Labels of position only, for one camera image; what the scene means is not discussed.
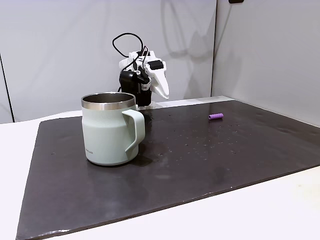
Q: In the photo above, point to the black rubber mat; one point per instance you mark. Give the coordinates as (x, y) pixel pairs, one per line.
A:
(200, 160)

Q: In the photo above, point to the mint green steel mug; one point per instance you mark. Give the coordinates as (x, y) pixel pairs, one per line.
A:
(107, 135)

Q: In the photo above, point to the black oval camera box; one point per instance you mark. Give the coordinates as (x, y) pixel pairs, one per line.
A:
(127, 80)

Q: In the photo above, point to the purple pen grip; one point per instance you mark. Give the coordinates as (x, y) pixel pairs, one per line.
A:
(216, 116)

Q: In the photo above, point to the black overhead mount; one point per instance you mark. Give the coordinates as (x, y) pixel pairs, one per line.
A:
(236, 1)

